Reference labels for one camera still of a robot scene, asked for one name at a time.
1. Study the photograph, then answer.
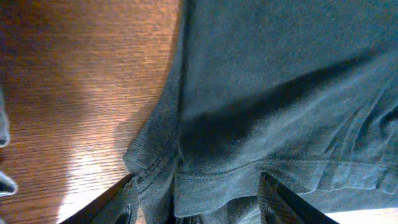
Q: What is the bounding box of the dark green t-shirt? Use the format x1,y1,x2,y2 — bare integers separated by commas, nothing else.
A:
124,0,397,223

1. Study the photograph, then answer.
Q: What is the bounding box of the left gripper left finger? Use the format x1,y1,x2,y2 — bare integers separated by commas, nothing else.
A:
62,174,139,224

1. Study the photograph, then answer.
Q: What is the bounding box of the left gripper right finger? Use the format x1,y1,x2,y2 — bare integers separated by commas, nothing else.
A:
258,172,338,224

